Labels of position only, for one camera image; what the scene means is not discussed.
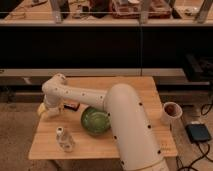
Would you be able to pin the black foot pedal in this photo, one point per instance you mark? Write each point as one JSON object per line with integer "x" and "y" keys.
{"x": 198, "y": 133}

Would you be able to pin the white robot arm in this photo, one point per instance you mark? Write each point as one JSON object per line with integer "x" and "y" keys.
{"x": 133, "y": 133}

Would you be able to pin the brown rectangular block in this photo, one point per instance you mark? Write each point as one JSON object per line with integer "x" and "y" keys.
{"x": 72, "y": 106}

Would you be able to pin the long wooden workbench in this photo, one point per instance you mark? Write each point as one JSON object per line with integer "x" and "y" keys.
{"x": 107, "y": 13}

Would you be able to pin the green ceramic bowl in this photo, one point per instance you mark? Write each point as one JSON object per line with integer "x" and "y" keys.
{"x": 95, "y": 122}

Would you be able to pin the wooden folding table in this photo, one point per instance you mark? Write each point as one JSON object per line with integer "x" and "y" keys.
{"x": 44, "y": 145}

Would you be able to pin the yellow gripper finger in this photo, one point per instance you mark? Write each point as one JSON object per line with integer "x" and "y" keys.
{"x": 41, "y": 109}

